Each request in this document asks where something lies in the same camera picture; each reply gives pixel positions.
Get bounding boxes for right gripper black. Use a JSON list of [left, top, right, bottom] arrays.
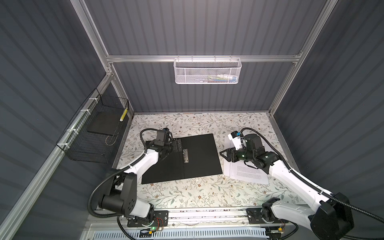
[[219, 145, 254, 163]]

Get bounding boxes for blue folder with black inside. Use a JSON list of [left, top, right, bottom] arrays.
[[142, 134, 223, 185]]

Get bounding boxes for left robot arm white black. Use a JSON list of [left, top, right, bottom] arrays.
[[99, 128, 180, 222]]

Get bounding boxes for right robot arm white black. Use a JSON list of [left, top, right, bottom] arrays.
[[220, 131, 355, 240]]

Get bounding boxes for metal folder clip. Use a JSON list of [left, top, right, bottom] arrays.
[[183, 149, 189, 164]]

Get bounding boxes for printed paper sheet near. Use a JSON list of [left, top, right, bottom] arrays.
[[223, 161, 269, 185]]

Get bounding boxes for yellow marker in basket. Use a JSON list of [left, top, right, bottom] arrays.
[[120, 108, 128, 122]]

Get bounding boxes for black pad in basket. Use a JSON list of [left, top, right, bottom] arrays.
[[87, 112, 121, 136]]

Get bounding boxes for pens in white basket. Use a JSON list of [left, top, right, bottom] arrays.
[[201, 75, 238, 84]]

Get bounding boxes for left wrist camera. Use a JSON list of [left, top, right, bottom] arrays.
[[156, 128, 172, 145]]

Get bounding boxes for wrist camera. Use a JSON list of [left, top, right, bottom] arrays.
[[156, 128, 172, 145], [228, 131, 243, 150]]

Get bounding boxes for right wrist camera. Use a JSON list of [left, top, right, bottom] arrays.
[[228, 131, 243, 150]]

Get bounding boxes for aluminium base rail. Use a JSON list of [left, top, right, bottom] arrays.
[[125, 206, 301, 229]]

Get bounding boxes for white wire mesh basket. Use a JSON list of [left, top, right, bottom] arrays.
[[173, 58, 242, 85]]

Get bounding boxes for white ventilated cable duct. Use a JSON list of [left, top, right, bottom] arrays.
[[91, 227, 268, 240]]

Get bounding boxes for black wire basket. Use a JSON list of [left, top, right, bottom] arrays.
[[57, 89, 130, 164]]

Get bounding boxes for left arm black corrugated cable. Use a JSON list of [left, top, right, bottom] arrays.
[[87, 128, 163, 219]]

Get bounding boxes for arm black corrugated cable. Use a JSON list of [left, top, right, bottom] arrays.
[[87, 128, 163, 219], [239, 127, 384, 224]]

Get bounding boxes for aluminium frame of enclosure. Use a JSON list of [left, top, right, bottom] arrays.
[[0, 0, 340, 240]]

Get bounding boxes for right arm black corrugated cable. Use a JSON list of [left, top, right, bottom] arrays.
[[239, 127, 384, 224]]

